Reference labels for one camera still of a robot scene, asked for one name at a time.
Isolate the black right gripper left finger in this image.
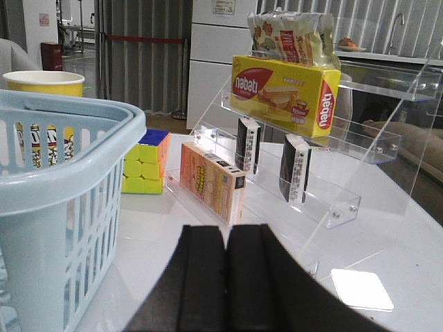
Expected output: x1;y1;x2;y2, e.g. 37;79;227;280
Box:
124;225;226;331

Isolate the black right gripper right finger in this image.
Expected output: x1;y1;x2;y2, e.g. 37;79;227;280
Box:
227;224;385;331

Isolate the black tissue pack rear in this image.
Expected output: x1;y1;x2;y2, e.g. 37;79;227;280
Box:
235;117;261;174

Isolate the light blue plastic basket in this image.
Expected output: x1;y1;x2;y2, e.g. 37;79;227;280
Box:
1;90;145;331

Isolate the white square coaster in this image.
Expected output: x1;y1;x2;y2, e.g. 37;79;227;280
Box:
331;268;395;311

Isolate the orange corn snack box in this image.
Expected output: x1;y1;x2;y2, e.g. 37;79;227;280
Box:
180;142;246;225

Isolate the right clear acrylic shelf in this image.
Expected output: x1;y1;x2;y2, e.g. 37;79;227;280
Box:
165;48;443;277

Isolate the rubiks cube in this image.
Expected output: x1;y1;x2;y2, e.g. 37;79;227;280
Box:
122;129;170;194

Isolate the yellow nabati wafer box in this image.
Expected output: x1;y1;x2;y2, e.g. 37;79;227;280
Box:
230;55;341;138

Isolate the beige sofa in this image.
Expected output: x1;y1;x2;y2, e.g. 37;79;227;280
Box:
363;120;442;190

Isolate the cream snack bag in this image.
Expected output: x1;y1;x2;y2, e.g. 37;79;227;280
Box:
247;10;341;70

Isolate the plate of fruit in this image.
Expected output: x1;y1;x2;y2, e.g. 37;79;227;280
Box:
337;37;366;52

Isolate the white refrigerator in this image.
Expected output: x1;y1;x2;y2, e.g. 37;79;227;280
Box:
186;1;258;129

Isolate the metal faucet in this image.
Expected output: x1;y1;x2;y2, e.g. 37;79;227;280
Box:
385;12;405;55

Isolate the red box on floor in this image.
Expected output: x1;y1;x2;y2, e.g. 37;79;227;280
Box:
40;42;63;71

